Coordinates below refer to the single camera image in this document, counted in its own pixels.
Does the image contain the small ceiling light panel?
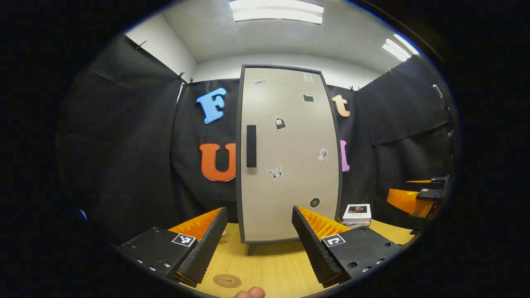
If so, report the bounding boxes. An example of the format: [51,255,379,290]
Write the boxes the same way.
[382,33,419,62]

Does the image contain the black cabinet door handle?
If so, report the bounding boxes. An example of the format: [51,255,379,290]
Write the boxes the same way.
[246,125,257,168]

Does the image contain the black backdrop cloth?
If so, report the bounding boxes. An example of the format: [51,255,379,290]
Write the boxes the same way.
[56,35,456,245]

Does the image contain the white book with portrait cover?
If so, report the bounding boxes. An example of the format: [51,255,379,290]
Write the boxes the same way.
[342,204,372,222]

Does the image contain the round brown coaster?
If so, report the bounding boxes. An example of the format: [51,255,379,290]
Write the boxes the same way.
[212,274,243,288]

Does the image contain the dark grey cabinet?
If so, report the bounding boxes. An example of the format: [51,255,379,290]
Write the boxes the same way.
[236,64,344,256]

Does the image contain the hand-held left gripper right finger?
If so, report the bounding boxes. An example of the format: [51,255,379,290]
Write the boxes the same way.
[291,205,403,288]

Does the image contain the beige cabinet door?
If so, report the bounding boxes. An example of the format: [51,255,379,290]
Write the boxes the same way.
[240,67,340,243]

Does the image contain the large ceiling light panel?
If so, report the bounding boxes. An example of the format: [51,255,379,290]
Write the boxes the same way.
[229,0,325,25]

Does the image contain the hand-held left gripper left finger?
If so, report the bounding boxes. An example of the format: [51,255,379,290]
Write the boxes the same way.
[119,206,228,288]

